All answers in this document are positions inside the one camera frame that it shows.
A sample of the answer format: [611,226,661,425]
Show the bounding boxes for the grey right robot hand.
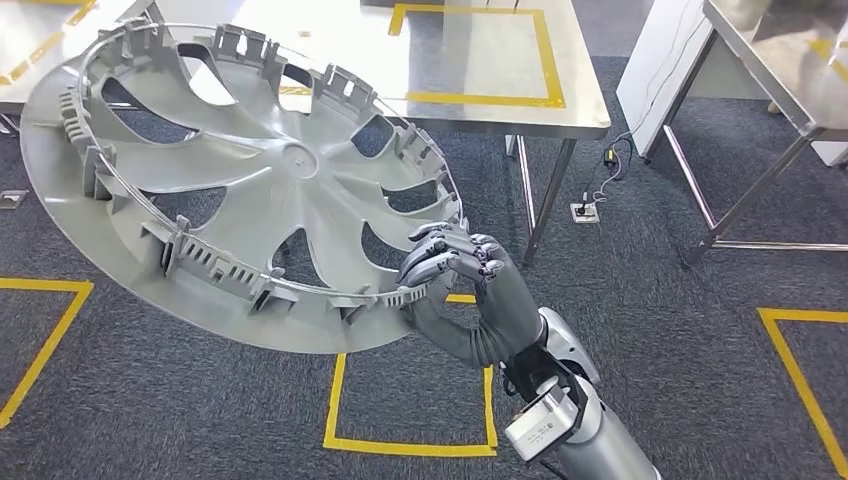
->
[397,221,548,370]

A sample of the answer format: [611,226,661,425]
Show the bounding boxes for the silver plastic wheel hubcap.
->
[19,16,470,356]

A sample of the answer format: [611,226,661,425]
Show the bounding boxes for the stainless steel workbench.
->
[682,0,848,266]
[148,0,612,266]
[0,0,158,138]

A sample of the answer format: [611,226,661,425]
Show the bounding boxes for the yellow floor tape square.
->
[322,293,499,458]
[0,278,95,430]
[757,306,848,478]

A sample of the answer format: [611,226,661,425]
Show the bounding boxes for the white desk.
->
[616,0,848,168]

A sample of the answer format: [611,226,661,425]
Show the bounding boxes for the thin black power cable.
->
[582,6,704,215]

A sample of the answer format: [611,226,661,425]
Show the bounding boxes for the yellow workbench tape frame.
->
[0,0,101,87]
[387,3,568,109]

